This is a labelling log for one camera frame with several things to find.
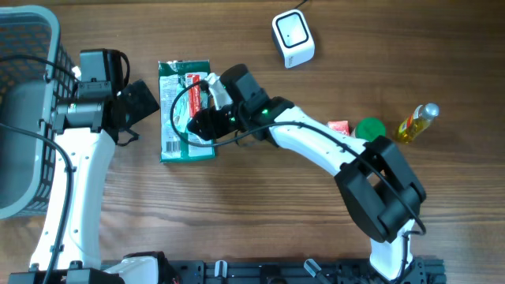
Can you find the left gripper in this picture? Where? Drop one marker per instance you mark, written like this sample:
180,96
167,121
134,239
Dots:
142,99

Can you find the green sponge pack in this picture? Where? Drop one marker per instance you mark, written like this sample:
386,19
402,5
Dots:
178,144

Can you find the sponge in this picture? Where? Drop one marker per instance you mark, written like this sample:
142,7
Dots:
340,127

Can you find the green lid jar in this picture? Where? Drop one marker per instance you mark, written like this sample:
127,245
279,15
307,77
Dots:
369,129

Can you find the yellow dish soap bottle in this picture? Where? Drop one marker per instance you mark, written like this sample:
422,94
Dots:
417,122

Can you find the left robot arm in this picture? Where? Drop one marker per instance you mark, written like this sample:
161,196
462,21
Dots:
87,125

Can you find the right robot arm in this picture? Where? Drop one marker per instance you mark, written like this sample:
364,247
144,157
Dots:
382,194

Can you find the white barcode scanner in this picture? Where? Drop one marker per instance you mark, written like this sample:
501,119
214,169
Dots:
292,38

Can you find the grey plastic mesh basket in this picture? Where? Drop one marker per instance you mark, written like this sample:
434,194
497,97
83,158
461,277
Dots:
36,72

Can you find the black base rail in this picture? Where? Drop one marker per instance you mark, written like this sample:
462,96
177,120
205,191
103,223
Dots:
272,272

